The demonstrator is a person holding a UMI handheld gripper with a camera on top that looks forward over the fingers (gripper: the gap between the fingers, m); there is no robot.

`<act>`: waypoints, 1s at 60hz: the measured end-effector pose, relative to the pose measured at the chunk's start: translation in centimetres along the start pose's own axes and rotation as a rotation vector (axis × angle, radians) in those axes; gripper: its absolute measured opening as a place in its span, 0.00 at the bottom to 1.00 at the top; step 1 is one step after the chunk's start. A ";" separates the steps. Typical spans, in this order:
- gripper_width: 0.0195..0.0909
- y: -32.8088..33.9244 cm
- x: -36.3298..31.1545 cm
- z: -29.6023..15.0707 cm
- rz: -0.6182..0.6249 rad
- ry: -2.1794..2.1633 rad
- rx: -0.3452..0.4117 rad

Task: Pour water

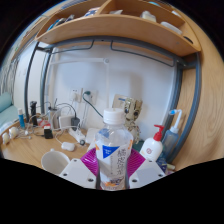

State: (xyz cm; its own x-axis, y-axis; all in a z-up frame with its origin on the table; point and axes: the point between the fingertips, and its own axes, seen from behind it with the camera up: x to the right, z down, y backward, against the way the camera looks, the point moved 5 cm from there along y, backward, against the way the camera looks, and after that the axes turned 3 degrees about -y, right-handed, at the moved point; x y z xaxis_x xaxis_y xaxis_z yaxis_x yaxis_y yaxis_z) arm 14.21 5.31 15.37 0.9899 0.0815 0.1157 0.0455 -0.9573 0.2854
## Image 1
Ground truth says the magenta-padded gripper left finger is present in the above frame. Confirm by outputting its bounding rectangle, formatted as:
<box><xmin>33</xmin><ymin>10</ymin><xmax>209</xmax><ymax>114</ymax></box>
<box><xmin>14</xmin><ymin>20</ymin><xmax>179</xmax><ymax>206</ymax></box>
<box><xmin>59</xmin><ymin>147</ymin><xmax>101</xmax><ymax>190</ymax></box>

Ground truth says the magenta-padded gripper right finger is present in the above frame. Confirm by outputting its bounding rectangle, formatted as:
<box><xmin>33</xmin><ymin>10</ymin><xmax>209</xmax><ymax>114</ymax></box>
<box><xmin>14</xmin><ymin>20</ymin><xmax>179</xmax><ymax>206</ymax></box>
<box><xmin>128</xmin><ymin>147</ymin><xmax>167</xmax><ymax>190</ymax></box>

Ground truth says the clear plastic water bottle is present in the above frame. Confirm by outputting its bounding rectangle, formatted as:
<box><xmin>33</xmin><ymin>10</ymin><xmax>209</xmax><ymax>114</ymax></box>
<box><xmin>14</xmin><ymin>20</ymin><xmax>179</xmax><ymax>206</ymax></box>
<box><xmin>94</xmin><ymin>108</ymin><xmax>134</xmax><ymax>192</ymax></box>

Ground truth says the blue box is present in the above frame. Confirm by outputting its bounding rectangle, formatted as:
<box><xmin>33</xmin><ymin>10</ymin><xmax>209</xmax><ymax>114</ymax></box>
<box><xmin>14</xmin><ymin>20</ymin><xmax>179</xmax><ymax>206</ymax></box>
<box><xmin>156</xmin><ymin>158</ymin><xmax>169</xmax><ymax>173</ymax></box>

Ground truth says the white red-pump lotion bottle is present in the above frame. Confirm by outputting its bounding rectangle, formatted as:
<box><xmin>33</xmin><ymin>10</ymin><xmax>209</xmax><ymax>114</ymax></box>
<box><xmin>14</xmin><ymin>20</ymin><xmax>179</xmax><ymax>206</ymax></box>
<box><xmin>139</xmin><ymin>124</ymin><xmax>166</xmax><ymax>163</ymax></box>

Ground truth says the white earbuds case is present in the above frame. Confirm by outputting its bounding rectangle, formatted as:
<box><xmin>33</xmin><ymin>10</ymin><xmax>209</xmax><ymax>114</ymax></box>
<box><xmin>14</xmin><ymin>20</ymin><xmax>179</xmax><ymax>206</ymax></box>
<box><xmin>60</xmin><ymin>141</ymin><xmax>76</xmax><ymax>152</ymax></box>

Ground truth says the blue bottle with white nozzle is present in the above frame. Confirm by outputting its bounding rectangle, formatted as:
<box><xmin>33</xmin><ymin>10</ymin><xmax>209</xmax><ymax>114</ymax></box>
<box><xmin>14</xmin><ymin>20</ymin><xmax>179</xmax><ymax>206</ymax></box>
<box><xmin>161</xmin><ymin>109</ymin><xmax>184</xmax><ymax>161</ymax></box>

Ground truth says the black charger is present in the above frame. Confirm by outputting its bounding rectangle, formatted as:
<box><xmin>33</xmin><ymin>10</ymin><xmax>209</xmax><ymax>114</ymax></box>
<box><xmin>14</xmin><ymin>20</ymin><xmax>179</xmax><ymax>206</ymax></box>
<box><xmin>70</xmin><ymin>116</ymin><xmax>81</xmax><ymax>132</ymax></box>

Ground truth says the white power adapter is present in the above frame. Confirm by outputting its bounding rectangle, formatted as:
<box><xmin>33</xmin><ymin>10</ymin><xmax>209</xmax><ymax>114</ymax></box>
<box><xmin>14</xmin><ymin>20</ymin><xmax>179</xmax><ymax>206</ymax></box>
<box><xmin>58</xmin><ymin>114</ymin><xmax>73</xmax><ymax>131</ymax></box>

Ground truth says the wooden robot figurine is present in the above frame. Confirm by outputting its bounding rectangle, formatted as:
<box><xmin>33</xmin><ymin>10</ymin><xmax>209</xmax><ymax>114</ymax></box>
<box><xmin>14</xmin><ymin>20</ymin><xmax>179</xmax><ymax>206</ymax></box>
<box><xmin>121</xmin><ymin>97</ymin><xmax>144</xmax><ymax>144</ymax></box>

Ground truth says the black electric shaver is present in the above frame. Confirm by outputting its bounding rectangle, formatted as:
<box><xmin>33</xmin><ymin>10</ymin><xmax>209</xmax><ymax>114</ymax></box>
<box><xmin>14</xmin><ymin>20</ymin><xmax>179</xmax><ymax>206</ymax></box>
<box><xmin>29</xmin><ymin>100</ymin><xmax>38</xmax><ymax>127</ymax></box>

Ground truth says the small white jar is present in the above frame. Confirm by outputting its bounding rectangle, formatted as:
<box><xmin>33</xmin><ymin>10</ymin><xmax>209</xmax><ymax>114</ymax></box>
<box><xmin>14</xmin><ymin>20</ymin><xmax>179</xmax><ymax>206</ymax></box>
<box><xmin>1</xmin><ymin>132</ymin><xmax>11</xmax><ymax>145</ymax></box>
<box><xmin>8</xmin><ymin>126</ymin><xmax>19</xmax><ymax>139</ymax></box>

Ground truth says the blue tube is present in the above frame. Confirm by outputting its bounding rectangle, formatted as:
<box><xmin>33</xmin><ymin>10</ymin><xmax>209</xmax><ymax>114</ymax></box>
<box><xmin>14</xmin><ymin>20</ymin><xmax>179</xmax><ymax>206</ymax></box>
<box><xmin>17</xmin><ymin>107</ymin><xmax>26</xmax><ymax>130</ymax></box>

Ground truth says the teal bed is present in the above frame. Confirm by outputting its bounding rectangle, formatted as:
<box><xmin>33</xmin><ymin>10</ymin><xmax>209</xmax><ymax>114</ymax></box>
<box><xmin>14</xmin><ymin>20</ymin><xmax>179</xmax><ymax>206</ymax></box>
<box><xmin>0</xmin><ymin>92</ymin><xmax>19</xmax><ymax>134</ymax></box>

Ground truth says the wooden shelf unit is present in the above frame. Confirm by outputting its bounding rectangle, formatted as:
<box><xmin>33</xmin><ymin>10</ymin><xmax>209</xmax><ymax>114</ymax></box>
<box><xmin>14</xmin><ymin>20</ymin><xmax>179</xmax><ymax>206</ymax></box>
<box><xmin>34</xmin><ymin>0</ymin><xmax>203</xmax><ymax>58</ymax></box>

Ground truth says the white wall socket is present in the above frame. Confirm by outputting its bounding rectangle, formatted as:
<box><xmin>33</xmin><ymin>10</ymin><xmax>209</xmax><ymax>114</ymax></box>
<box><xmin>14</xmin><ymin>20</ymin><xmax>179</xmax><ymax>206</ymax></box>
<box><xmin>82</xmin><ymin>89</ymin><xmax>98</xmax><ymax>105</ymax></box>

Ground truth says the grey metal frame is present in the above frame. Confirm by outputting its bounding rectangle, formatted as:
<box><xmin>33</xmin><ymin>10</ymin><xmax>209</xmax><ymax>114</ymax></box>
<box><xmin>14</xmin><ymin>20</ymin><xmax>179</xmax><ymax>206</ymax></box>
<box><xmin>23</xmin><ymin>34</ymin><xmax>203</xmax><ymax>164</ymax></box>

